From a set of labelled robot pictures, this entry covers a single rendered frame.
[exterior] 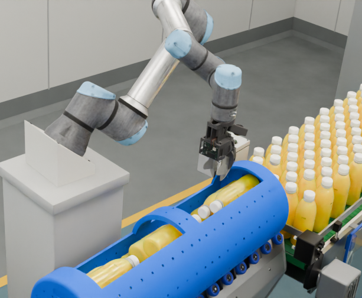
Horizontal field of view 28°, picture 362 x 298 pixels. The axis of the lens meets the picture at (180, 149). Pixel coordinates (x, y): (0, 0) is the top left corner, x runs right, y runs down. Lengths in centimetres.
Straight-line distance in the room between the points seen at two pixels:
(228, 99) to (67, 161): 60
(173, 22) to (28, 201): 76
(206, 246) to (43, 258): 64
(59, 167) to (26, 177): 14
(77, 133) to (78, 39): 312
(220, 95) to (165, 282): 54
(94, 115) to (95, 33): 319
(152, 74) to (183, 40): 41
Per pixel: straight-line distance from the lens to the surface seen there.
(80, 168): 238
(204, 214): 233
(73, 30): 538
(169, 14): 223
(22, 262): 262
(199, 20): 244
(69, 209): 235
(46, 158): 236
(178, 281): 200
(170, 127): 524
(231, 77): 201
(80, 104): 236
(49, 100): 542
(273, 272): 255
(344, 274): 262
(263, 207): 229
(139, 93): 242
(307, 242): 248
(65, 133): 235
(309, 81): 632
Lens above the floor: 242
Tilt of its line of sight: 29 degrees down
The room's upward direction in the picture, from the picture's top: 5 degrees clockwise
